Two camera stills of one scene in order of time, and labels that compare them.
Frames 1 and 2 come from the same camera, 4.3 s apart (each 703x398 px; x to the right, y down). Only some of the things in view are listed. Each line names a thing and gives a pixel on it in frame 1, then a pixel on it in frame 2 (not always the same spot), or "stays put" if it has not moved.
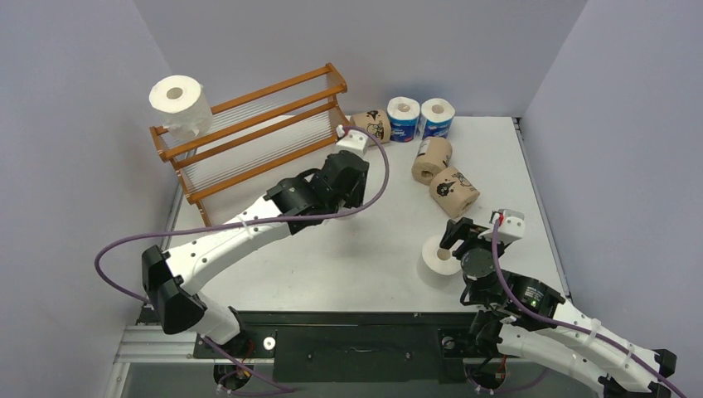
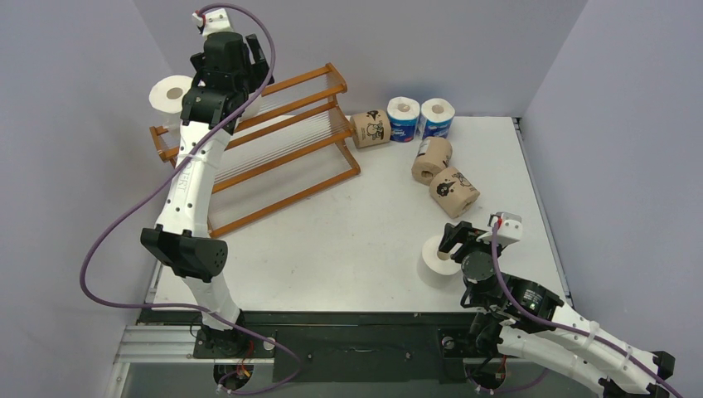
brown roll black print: (453, 191) stays put
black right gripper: (468, 235) stays put
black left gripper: (355, 201) → (259, 70)
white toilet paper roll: (183, 104) stays put
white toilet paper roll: (341, 210) → (254, 109)
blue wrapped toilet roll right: (436, 117) stays put
